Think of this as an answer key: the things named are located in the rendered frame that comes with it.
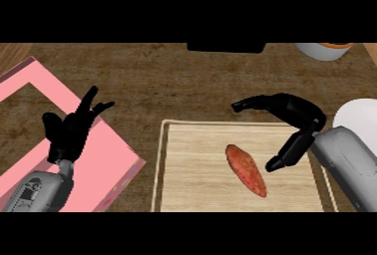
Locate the pink open frame box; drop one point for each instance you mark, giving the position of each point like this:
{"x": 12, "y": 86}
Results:
{"x": 105, "y": 159}

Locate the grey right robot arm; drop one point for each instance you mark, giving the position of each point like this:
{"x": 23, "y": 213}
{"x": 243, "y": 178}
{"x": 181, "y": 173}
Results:
{"x": 349, "y": 166}

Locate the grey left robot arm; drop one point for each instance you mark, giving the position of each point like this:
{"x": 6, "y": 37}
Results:
{"x": 42, "y": 191}

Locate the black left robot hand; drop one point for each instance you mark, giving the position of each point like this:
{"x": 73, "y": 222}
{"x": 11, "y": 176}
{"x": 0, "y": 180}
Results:
{"x": 68, "y": 136}

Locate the white plate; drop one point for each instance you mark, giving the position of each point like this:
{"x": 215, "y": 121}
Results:
{"x": 361, "y": 121}

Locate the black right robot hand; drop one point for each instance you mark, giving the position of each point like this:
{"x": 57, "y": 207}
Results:
{"x": 295, "y": 113}

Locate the pale wooden tray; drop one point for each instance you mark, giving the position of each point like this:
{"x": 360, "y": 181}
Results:
{"x": 206, "y": 172}

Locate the orange sweet potato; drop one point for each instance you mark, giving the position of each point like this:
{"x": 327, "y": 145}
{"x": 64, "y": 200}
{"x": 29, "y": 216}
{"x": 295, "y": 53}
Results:
{"x": 246, "y": 171}

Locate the white cup with orange rim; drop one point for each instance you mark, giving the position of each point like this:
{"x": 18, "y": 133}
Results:
{"x": 324, "y": 50}

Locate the black appliance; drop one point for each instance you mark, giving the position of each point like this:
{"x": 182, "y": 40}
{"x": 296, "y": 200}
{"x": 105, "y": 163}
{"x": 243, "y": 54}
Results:
{"x": 227, "y": 47}

